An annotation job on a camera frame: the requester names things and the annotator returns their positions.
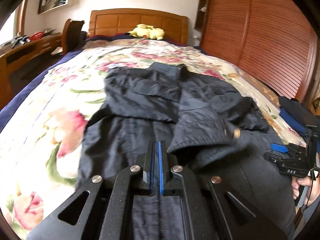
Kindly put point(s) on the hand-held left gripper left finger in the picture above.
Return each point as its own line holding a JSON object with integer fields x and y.
{"x": 150, "y": 177}

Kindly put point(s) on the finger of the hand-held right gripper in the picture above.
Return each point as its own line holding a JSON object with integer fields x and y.
{"x": 272, "y": 158}
{"x": 278, "y": 147}

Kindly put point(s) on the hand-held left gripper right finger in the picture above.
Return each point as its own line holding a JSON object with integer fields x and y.
{"x": 160, "y": 175}

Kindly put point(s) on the black jacket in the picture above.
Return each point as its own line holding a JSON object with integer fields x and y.
{"x": 140, "y": 97}

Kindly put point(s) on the person's right hand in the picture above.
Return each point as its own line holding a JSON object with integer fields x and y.
{"x": 298, "y": 183}

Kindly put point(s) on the blue folded garment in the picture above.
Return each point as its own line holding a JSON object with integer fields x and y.
{"x": 290, "y": 120}

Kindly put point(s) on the black folded garment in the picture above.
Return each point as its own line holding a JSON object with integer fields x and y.
{"x": 292, "y": 105}

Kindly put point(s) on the wooden slatted wardrobe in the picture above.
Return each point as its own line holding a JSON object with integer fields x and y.
{"x": 262, "y": 35}

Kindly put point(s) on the floral blanket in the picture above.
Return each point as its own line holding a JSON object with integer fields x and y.
{"x": 50, "y": 100}

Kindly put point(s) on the yellow plush toy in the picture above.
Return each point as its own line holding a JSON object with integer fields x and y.
{"x": 150, "y": 32}

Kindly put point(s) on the dark wooden side shelf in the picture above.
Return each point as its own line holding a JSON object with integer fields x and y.
{"x": 200, "y": 17}

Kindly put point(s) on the dark cloth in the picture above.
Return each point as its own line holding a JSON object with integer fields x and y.
{"x": 83, "y": 35}

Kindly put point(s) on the small white round object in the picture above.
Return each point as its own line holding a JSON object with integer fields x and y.
{"x": 203, "y": 9}

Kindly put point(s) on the wooden headboard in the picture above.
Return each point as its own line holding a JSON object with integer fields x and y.
{"x": 112, "y": 22}

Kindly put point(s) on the wooden chair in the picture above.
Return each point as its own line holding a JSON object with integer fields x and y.
{"x": 72, "y": 32}

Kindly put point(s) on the red basket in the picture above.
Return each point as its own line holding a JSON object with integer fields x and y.
{"x": 36, "y": 36}

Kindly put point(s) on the wooden desk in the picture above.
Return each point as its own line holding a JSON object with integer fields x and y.
{"x": 5, "y": 67}

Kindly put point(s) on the black device on stand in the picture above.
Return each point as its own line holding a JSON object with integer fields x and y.
{"x": 20, "y": 41}

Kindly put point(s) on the window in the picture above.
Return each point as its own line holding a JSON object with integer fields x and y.
{"x": 21, "y": 17}

